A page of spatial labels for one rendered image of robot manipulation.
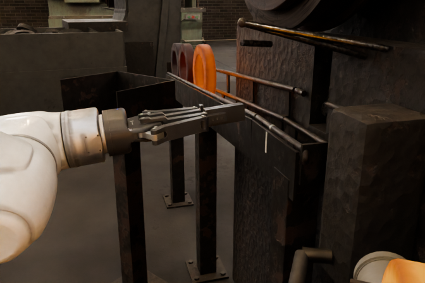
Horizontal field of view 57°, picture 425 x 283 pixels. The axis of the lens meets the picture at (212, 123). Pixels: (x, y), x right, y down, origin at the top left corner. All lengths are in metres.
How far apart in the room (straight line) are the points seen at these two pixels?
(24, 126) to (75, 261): 1.10
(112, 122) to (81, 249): 1.14
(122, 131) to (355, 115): 0.34
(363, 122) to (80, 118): 0.40
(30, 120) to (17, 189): 0.18
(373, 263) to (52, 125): 0.46
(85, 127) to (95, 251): 1.11
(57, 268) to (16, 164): 1.18
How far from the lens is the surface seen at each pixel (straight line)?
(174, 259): 1.59
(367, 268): 0.42
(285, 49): 0.88
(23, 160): 0.50
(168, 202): 1.96
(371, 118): 0.49
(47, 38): 3.00
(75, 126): 0.62
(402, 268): 0.26
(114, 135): 0.62
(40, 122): 0.62
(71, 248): 1.73
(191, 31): 9.00
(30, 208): 0.46
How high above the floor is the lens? 0.92
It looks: 17 degrees down
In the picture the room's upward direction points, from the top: straight up
